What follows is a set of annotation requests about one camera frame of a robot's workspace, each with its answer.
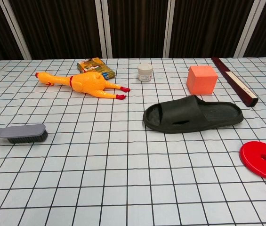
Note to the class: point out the black rubber slipper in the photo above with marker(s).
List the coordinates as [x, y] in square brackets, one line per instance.
[217, 117]

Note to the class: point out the small white jar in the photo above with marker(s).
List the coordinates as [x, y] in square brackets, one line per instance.
[145, 73]

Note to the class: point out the yellow rubber chicken toy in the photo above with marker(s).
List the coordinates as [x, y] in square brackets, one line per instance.
[88, 82]

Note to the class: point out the yellow green card box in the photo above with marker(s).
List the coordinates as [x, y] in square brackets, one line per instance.
[95, 66]

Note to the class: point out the white black checkered tablecloth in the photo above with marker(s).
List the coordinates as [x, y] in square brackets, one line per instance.
[123, 176]

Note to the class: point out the orange foam cube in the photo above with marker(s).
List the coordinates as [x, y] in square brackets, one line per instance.
[201, 81]

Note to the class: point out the dark red folded fan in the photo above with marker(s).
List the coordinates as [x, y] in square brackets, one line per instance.
[235, 81]

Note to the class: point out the red disc with hole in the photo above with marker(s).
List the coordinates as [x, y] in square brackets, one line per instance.
[255, 162]

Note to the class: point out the dark folding screen white frame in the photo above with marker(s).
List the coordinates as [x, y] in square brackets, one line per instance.
[64, 28]

